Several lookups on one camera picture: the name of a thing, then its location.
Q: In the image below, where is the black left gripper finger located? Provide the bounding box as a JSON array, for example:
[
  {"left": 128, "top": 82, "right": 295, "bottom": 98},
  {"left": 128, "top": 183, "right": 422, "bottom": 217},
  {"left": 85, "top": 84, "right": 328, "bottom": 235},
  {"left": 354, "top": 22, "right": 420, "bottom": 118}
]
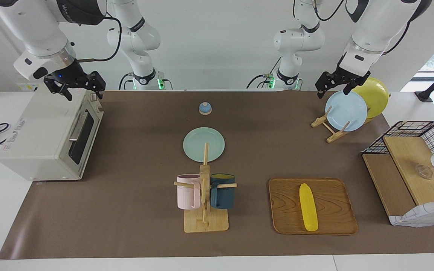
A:
[
  {"left": 315, "top": 73, "right": 333, "bottom": 99},
  {"left": 343, "top": 73, "right": 371, "bottom": 95}
]

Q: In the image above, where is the white toaster oven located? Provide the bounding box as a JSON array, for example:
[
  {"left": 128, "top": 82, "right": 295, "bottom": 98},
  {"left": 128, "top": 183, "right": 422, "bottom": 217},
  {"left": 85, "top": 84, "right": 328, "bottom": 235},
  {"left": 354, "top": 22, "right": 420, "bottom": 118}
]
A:
[{"left": 0, "top": 87, "right": 104, "bottom": 181}]

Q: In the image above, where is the mint green plate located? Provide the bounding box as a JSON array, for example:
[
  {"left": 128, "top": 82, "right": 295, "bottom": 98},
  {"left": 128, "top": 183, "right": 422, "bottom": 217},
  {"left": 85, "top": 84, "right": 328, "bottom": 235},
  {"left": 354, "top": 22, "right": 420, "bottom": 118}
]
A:
[{"left": 183, "top": 127, "right": 225, "bottom": 163}]

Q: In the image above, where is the yellow corn cob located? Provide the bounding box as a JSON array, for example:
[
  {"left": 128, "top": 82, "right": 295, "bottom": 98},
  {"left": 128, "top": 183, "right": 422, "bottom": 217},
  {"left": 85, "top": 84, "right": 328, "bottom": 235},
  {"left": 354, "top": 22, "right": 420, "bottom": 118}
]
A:
[{"left": 299, "top": 183, "right": 318, "bottom": 231}]

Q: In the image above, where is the yellow plate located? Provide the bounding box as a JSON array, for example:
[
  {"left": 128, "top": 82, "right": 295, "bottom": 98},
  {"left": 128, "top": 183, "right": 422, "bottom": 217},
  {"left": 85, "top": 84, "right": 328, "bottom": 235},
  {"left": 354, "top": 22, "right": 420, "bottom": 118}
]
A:
[{"left": 352, "top": 78, "right": 389, "bottom": 119}]

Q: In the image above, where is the light blue plate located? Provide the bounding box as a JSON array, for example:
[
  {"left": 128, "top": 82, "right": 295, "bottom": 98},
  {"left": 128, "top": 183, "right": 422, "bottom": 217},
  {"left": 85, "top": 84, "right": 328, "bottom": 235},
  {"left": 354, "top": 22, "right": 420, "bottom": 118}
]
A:
[{"left": 325, "top": 91, "right": 368, "bottom": 132}]

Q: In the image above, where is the wooden plate rack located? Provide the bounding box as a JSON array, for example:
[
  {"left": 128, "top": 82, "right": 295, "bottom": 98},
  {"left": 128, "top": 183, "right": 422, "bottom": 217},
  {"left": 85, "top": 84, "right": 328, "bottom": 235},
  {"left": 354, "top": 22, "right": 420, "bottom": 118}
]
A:
[{"left": 311, "top": 94, "right": 391, "bottom": 143}]

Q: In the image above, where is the light wooden shelf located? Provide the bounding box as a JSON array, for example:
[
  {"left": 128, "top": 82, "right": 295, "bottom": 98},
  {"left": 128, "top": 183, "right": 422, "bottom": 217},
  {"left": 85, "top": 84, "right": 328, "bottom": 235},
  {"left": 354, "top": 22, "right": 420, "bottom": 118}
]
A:
[{"left": 362, "top": 135, "right": 434, "bottom": 226}]

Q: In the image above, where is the clear glass piece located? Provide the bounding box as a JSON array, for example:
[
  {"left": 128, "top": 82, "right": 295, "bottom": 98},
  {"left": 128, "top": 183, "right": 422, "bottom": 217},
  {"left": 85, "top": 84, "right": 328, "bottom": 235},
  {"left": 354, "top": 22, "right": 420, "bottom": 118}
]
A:
[{"left": 415, "top": 164, "right": 434, "bottom": 180}]

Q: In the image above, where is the brown wooden tray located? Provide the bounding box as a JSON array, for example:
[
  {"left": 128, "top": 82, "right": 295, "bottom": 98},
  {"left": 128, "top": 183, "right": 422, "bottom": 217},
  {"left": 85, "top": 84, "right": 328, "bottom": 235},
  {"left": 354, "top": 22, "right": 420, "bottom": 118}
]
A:
[{"left": 269, "top": 178, "right": 358, "bottom": 235}]

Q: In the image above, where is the brown table mat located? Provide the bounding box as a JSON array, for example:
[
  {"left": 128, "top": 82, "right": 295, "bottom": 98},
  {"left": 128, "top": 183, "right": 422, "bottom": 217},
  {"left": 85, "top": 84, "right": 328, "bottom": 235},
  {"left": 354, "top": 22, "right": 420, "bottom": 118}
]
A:
[{"left": 0, "top": 90, "right": 434, "bottom": 260}]

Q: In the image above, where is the pink mug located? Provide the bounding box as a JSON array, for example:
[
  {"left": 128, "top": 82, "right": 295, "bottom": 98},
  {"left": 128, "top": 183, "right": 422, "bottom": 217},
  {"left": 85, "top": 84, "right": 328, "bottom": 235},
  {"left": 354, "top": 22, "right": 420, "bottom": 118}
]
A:
[{"left": 176, "top": 174, "right": 202, "bottom": 210}]

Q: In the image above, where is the white checked cloth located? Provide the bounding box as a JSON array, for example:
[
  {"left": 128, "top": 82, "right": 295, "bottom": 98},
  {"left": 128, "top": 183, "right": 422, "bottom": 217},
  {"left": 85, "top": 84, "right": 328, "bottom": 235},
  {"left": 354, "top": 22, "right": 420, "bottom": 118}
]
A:
[{"left": 389, "top": 199, "right": 434, "bottom": 227}]

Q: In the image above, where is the dark blue mug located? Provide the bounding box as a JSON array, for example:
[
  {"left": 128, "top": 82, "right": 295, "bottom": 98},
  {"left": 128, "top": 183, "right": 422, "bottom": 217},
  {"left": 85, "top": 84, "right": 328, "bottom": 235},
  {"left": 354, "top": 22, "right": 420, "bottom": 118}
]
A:
[{"left": 210, "top": 174, "right": 236, "bottom": 209}]

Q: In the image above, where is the wooden mug rack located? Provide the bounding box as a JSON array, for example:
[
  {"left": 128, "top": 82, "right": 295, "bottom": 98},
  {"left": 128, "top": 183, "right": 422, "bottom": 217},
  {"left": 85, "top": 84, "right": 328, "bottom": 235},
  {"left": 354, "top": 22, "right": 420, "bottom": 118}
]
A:
[{"left": 174, "top": 142, "right": 237, "bottom": 233}]

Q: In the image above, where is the black base cable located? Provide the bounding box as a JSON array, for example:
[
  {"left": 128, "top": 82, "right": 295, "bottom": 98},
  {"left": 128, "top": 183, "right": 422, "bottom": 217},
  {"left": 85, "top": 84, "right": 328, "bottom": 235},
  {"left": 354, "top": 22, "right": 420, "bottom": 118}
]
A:
[
  {"left": 118, "top": 73, "right": 134, "bottom": 91},
  {"left": 246, "top": 56, "right": 282, "bottom": 89}
]

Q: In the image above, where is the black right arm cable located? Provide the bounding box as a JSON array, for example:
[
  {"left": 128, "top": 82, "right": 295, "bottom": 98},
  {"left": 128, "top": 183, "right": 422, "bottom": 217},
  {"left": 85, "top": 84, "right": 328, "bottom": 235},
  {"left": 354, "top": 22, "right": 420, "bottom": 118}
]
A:
[{"left": 77, "top": 15, "right": 122, "bottom": 63}]

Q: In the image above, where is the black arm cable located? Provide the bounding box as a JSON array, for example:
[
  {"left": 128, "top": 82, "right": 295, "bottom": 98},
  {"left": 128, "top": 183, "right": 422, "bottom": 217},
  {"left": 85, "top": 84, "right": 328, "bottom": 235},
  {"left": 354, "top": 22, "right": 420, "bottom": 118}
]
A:
[
  {"left": 77, "top": 15, "right": 122, "bottom": 63},
  {"left": 383, "top": 21, "right": 411, "bottom": 55}
]

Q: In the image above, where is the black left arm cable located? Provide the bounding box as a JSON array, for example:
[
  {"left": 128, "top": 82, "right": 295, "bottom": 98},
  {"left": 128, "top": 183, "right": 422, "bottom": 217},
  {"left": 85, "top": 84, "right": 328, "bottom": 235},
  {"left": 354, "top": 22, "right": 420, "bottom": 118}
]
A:
[{"left": 383, "top": 21, "right": 411, "bottom": 55}]

